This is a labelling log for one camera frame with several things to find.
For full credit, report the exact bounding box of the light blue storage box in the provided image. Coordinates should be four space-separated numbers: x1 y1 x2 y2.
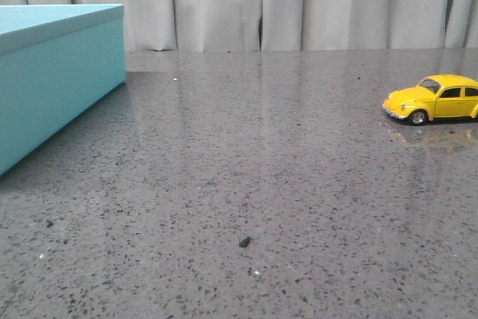
1 4 125 173

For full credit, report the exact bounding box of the small black debris crumb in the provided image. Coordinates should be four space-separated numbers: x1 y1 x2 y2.
239 236 252 248

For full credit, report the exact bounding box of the yellow toy beetle car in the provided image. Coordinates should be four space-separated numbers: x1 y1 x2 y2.
382 74 477 126

